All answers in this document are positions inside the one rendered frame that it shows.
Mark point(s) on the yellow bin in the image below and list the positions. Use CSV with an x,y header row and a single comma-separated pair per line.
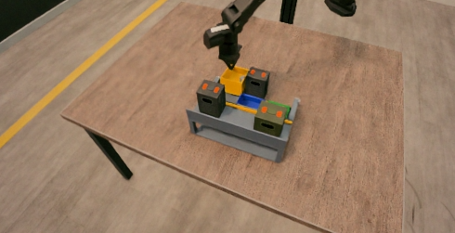
x,y
231,80

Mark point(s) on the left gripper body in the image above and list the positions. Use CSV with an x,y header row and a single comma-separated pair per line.
x,y
232,53

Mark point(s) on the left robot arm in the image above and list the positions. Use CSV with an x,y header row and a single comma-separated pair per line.
x,y
233,22

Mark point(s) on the grey shelf rack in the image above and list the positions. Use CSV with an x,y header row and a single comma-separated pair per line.
x,y
234,126

